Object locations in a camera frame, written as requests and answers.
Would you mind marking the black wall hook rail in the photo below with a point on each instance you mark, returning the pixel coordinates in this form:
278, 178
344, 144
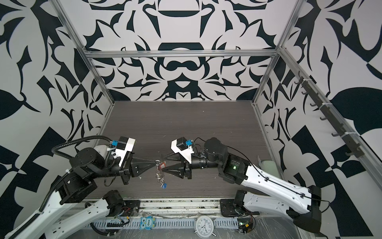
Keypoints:
331, 115

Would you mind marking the blue owl figurine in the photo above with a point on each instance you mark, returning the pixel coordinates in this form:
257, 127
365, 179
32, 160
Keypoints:
147, 223

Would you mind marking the red capped key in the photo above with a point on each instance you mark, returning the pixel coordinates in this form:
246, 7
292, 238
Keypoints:
162, 165

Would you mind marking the pale green case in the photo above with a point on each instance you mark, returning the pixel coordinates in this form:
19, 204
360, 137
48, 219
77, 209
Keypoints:
270, 167

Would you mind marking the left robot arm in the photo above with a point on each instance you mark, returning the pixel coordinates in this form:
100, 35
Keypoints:
74, 186

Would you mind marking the white slotted cable duct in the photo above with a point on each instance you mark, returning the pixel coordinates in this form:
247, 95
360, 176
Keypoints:
188, 223

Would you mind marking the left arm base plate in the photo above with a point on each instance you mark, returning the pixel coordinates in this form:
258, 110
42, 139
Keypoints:
131, 208

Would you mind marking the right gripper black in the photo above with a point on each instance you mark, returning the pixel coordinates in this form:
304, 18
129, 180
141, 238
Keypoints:
184, 167

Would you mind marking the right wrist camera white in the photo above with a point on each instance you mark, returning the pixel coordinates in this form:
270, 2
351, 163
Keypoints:
184, 147

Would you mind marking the small circuit board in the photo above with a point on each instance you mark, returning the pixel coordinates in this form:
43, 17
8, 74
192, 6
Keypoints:
246, 225

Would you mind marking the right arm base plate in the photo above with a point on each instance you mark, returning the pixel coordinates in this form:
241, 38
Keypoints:
227, 208

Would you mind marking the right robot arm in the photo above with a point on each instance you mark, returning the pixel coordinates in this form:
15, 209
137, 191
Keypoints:
299, 204

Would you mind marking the white alarm clock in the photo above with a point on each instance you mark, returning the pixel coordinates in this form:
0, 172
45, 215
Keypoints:
204, 227

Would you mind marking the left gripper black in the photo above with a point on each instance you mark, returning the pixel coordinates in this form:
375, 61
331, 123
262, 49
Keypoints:
133, 165

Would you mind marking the keyring with chain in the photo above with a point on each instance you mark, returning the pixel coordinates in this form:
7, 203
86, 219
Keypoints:
159, 173

